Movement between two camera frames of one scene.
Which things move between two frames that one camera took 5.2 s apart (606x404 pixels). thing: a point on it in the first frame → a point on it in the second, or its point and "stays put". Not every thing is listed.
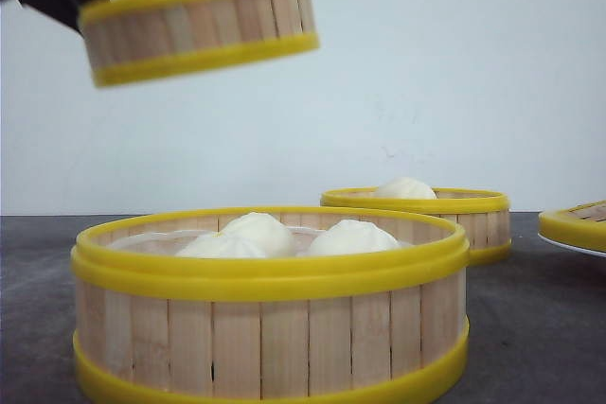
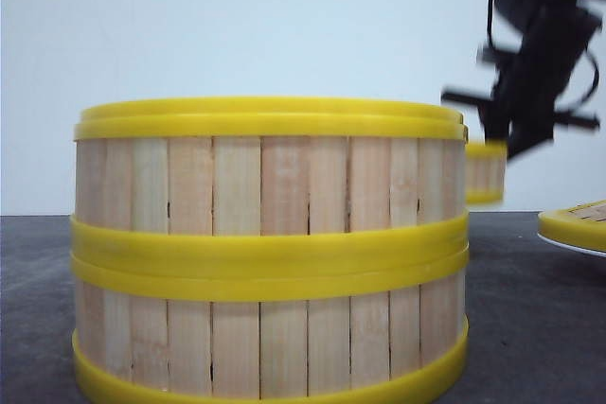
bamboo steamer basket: (269, 305) stays put
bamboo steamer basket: (482, 218) → (485, 170)
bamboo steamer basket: (181, 28) → (269, 189)
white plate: (598, 254) stays put
